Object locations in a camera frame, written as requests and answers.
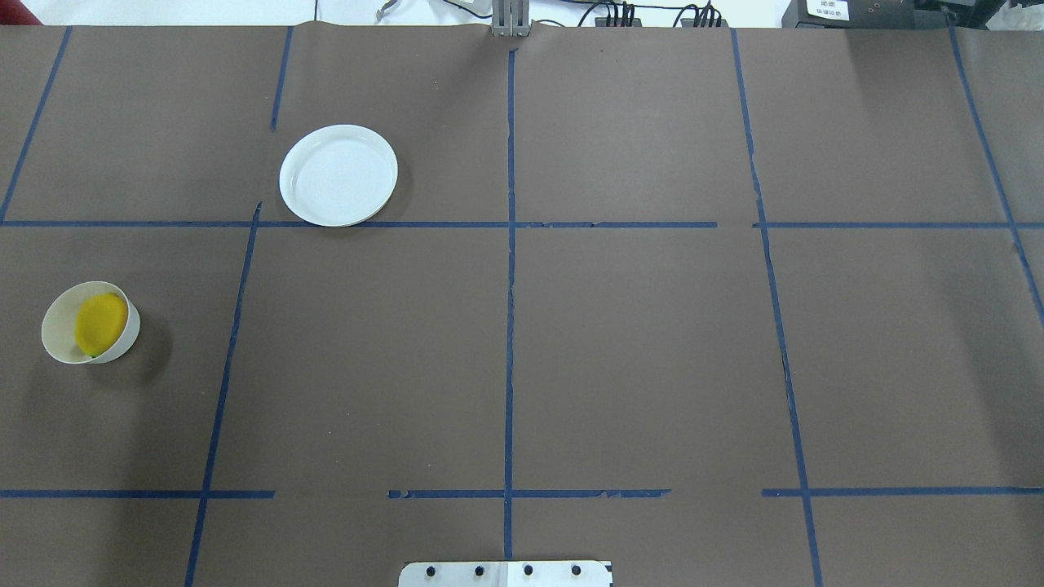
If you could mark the yellow lemon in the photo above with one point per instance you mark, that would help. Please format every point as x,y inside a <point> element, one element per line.
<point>99,323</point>

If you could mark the white plate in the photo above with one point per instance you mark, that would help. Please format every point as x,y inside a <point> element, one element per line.
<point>338,176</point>

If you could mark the white bowl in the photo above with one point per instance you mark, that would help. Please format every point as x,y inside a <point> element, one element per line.
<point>58,325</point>

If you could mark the black mini computer box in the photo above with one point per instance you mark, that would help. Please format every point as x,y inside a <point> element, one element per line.
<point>893,15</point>

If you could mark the aluminium frame post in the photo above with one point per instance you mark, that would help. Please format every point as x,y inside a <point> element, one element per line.
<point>510,18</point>

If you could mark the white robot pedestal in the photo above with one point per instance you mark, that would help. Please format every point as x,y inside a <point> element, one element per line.
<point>508,573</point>

